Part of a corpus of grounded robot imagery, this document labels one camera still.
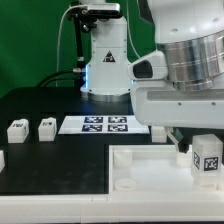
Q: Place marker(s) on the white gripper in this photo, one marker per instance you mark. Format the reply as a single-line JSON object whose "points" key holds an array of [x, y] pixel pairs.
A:
{"points": [[161, 106]]}

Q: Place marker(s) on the white square tabletop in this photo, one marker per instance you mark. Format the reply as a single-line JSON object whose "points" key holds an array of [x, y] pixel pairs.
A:
{"points": [[137, 168]]}

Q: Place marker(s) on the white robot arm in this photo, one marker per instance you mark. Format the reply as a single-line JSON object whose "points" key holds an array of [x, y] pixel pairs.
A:
{"points": [[181, 83]]}

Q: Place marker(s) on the white sheet with tags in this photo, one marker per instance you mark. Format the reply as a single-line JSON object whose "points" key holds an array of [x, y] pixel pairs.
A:
{"points": [[102, 124]]}

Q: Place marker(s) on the white left fence block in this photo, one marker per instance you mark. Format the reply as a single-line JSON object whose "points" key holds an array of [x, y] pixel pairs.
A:
{"points": [[2, 161]]}

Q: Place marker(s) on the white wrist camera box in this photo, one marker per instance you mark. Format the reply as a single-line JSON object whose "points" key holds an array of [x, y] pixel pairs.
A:
{"points": [[149, 67]]}

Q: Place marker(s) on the white front fence rail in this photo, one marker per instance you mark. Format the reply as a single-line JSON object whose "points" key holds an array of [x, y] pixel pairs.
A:
{"points": [[117, 207]]}

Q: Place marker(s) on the black camera stand pole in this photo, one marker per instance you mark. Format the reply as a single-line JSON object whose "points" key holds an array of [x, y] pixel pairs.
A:
{"points": [[74, 16]]}

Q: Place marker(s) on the black camera on stand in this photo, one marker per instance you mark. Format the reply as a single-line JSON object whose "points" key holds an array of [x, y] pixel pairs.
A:
{"points": [[102, 10]]}

